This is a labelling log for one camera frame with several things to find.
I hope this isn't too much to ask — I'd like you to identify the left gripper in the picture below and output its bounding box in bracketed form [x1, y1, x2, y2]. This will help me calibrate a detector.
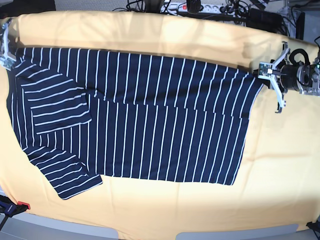
[269, 41, 299, 113]

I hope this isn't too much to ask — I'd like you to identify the navy white striped T-shirt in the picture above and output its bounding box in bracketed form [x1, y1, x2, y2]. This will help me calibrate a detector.
[7, 47, 263, 200]

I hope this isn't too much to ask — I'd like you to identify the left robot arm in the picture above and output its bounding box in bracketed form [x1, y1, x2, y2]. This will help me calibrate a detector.
[266, 41, 320, 114]

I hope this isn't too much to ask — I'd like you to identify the black computer tower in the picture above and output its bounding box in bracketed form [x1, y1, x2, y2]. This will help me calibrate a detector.
[295, 12, 306, 40]

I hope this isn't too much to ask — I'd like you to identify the black power adapter box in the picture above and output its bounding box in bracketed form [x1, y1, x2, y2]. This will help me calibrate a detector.
[246, 8, 283, 30]

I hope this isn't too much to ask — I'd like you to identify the yellow table cloth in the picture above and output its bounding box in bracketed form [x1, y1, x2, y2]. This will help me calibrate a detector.
[0, 11, 320, 240]

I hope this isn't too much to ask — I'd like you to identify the white power strip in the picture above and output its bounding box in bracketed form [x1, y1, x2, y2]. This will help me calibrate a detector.
[160, 2, 224, 15]

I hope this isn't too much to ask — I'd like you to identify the black clamp right corner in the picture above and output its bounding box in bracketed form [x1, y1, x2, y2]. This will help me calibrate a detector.
[306, 220, 320, 240]

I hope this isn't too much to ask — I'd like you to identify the blue red table clamp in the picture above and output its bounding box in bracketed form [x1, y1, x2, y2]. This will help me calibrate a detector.
[0, 195, 30, 218]

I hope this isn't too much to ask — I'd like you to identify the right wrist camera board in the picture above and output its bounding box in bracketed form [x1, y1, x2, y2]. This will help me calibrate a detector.
[0, 56, 17, 71]

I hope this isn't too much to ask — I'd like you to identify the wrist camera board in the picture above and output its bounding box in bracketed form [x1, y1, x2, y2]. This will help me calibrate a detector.
[0, 56, 17, 71]
[257, 62, 274, 81]

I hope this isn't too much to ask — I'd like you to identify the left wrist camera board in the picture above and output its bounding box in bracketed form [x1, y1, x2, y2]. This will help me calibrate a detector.
[257, 62, 274, 81]

